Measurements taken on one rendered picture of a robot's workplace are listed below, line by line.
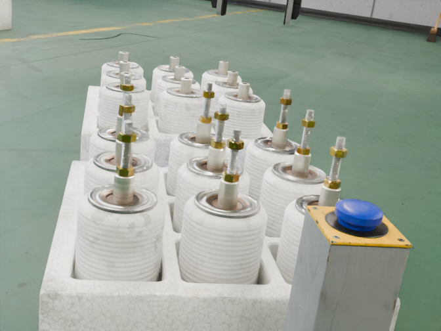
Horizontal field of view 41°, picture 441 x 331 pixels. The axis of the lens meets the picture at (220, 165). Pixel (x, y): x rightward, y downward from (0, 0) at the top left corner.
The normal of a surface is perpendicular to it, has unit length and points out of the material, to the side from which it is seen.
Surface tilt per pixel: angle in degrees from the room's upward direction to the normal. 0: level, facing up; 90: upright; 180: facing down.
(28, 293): 0
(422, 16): 90
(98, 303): 90
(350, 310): 90
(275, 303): 90
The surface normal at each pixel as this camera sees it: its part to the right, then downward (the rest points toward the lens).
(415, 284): 0.12, -0.94
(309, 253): -0.98, -0.07
